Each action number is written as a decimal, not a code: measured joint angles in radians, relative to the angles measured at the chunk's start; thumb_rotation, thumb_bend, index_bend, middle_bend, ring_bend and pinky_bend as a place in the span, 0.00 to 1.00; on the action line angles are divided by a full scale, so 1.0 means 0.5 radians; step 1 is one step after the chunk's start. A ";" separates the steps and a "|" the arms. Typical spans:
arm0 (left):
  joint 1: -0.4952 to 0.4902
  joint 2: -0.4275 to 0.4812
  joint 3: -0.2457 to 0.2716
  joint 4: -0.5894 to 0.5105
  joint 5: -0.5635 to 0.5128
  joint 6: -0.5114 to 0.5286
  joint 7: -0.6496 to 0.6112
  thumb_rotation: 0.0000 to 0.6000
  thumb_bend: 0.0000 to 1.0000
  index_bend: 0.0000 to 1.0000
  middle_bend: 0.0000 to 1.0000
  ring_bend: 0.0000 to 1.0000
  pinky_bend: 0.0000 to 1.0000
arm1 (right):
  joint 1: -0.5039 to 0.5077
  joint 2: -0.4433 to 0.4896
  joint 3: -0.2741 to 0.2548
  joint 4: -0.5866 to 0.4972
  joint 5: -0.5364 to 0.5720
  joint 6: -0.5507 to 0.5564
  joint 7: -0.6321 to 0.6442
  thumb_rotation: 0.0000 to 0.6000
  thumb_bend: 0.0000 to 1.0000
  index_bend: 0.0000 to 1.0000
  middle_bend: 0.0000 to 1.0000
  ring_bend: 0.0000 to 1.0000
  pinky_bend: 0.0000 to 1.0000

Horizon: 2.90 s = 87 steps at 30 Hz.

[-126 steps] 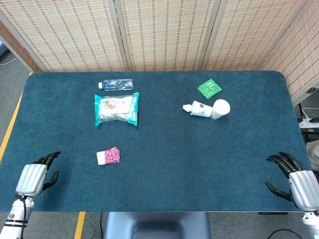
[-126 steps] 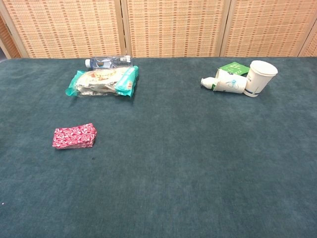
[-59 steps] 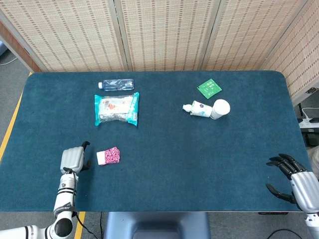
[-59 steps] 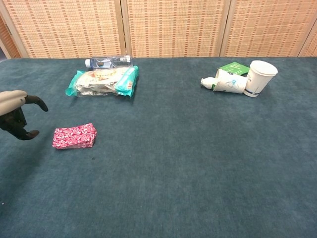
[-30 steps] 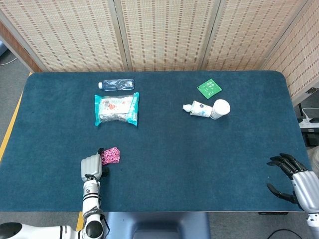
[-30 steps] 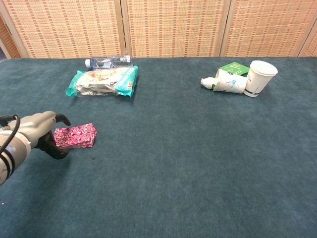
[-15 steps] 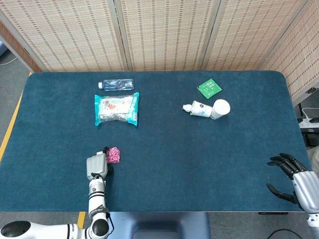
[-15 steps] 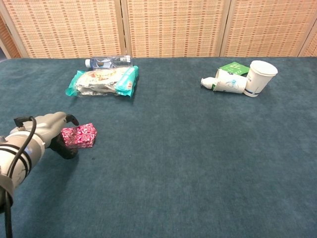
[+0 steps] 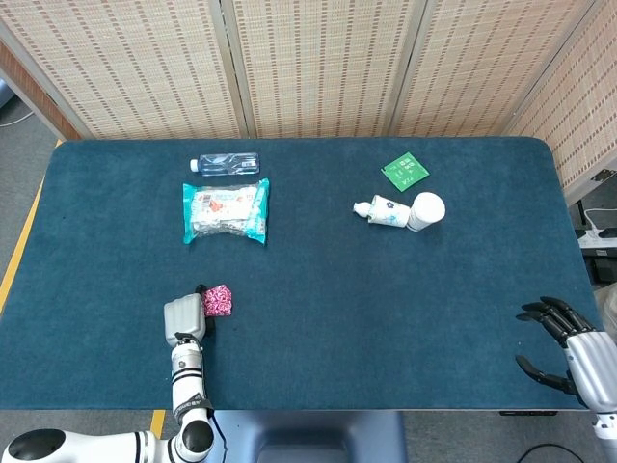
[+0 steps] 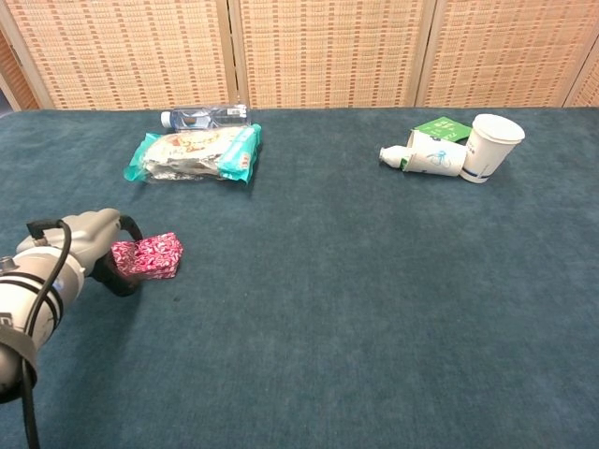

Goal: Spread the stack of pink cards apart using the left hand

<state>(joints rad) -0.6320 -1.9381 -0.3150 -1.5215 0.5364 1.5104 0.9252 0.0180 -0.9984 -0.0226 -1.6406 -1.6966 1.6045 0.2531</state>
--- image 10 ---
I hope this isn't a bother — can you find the dark brown woven screen panel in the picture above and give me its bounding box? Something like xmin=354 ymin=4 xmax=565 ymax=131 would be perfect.
xmin=0 ymin=27 xmax=41 ymax=112

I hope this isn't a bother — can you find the clear plastic water bottle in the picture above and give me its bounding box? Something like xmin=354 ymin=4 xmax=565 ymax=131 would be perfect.
xmin=160 ymin=105 xmax=253 ymax=131

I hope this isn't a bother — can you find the paper cup with blue print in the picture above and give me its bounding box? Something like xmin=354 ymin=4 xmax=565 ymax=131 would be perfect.
xmin=401 ymin=129 xmax=468 ymax=179

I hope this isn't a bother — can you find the bamboo folding screen panel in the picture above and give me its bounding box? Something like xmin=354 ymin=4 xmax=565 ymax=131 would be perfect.
xmin=563 ymin=55 xmax=599 ymax=109
xmin=228 ymin=0 xmax=439 ymax=109
xmin=415 ymin=0 xmax=599 ymax=109
xmin=0 ymin=0 xmax=240 ymax=112

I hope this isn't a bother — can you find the green square sachet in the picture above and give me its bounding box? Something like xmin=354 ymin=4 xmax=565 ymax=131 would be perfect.
xmin=411 ymin=115 xmax=474 ymax=142

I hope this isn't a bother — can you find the teal snack package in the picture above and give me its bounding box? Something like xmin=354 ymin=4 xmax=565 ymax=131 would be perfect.
xmin=123 ymin=123 xmax=264 ymax=187

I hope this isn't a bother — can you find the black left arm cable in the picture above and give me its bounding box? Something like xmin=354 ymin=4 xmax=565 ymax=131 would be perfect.
xmin=21 ymin=218 xmax=74 ymax=449

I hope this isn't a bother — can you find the small white plastic bottle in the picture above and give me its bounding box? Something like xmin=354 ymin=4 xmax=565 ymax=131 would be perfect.
xmin=378 ymin=144 xmax=416 ymax=170

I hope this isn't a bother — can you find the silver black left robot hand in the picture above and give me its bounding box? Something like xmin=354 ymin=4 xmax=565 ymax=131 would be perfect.
xmin=16 ymin=208 xmax=144 ymax=297

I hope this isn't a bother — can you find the teal felt table cover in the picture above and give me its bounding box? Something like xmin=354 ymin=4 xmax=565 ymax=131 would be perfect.
xmin=0 ymin=107 xmax=599 ymax=449

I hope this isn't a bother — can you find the plain white paper cup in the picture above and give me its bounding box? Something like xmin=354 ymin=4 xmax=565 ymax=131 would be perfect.
xmin=460 ymin=113 xmax=526 ymax=184

